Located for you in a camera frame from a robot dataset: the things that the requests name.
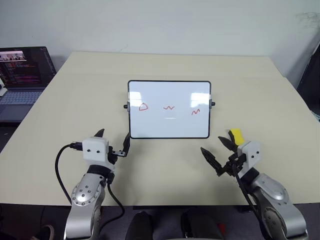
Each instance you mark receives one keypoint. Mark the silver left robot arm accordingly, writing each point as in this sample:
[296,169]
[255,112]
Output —
[85,195]

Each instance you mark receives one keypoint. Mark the small black-framed whiteboard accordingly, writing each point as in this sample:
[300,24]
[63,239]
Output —
[170,125]

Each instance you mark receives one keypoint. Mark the yellow and black eraser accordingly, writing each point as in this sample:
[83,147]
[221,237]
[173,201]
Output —
[238,136]

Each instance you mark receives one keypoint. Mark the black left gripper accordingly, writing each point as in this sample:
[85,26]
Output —
[113,153]

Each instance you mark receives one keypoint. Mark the grey open laptop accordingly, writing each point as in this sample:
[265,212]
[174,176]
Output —
[22,97]

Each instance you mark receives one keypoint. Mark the black chair back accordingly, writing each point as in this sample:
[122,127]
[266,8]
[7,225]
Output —
[310,82]

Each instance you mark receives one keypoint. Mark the dark rounded shape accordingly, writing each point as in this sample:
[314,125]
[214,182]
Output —
[140,227]

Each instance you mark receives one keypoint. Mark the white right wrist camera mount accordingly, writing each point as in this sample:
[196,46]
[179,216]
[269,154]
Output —
[252,152]

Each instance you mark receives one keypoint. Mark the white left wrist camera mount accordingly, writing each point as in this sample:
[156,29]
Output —
[93,148]

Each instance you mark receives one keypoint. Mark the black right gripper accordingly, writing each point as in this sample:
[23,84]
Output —
[231,165]

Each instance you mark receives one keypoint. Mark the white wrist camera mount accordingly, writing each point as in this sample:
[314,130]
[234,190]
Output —
[252,152]
[93,148]

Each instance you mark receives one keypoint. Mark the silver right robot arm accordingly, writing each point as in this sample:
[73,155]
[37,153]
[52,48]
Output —
[272,192]

